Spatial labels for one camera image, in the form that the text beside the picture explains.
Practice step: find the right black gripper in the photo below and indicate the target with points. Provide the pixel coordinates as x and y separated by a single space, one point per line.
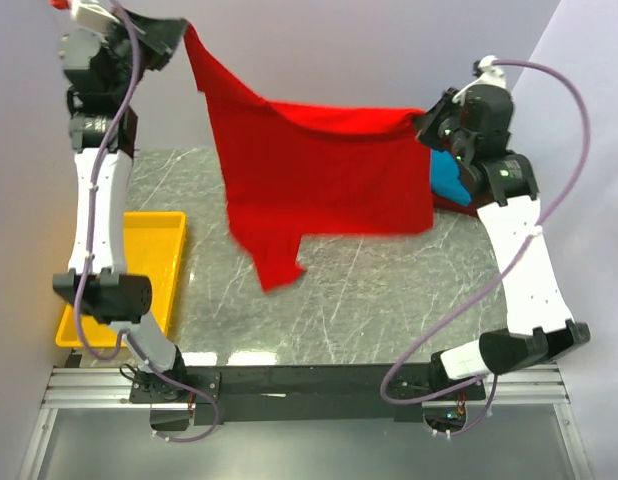
452 100

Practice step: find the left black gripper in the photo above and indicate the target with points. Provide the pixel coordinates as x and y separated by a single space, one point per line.
158 36

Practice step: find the bright red t-shirt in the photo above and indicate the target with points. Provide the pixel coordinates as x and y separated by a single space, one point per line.
292 170

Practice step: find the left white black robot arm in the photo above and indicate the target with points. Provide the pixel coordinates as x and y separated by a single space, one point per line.
103 60

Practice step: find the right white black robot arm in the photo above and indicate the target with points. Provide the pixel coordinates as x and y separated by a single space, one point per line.
539 325

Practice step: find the folded blue t-shirt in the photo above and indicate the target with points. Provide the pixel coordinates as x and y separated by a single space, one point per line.
445 179

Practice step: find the folded dark red t-shirt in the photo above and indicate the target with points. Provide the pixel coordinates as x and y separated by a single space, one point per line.
451 206

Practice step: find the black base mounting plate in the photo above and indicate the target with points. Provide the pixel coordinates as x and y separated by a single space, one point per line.
202 409

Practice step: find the aluminium extrusion rail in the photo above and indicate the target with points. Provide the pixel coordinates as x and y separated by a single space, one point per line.
106 388

